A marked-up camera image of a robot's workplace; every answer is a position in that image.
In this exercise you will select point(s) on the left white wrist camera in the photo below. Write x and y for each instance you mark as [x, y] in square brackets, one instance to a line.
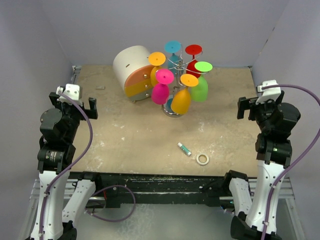
[73, 91]

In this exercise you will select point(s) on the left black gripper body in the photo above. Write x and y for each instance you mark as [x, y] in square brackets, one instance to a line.
[71, 112]

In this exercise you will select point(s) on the green plastic wine glass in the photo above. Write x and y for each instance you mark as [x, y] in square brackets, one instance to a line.
[199, 93]

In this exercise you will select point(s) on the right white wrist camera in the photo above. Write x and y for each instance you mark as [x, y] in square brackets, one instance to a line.
[268, 93]

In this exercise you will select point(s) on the pink plastic wine glass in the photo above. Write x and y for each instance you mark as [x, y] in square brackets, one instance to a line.
[161, 91]

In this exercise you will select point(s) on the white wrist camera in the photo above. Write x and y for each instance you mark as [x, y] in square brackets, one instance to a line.
[73, 91]
[268, 93]

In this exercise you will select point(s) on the orange wine glass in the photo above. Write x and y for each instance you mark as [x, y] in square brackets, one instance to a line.
[156, 59]
[182, 100]

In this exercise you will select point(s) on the blue plastic wine glass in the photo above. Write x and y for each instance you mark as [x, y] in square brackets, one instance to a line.
[172, 53]

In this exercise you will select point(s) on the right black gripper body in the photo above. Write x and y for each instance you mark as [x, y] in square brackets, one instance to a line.
[262, 111]

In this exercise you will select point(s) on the small grey block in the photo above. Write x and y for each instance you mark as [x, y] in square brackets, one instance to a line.
[101, 87]

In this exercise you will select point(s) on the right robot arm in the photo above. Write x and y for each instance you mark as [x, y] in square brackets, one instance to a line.
[255, 213]

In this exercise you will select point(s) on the black base frame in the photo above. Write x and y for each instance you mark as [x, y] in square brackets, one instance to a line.
[127, 188]

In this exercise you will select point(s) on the red plastic wine glass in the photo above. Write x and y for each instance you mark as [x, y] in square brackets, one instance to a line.
[193, 50]

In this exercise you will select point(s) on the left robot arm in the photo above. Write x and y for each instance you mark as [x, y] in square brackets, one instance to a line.
[58, 126]

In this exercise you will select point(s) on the small white green tube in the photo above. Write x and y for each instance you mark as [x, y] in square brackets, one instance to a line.
[184, 149]

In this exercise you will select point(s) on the orange wine glass front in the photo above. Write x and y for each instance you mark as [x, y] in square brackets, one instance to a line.
[156, 59]

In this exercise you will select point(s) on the white tape roll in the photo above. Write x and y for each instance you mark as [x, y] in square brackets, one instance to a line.
[202, 159]

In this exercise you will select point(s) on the round white drawer cabinet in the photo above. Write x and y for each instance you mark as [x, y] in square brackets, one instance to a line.
[133, 72]

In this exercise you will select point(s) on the chrome wine glass rack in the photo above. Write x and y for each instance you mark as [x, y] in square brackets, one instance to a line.
[178, 86]

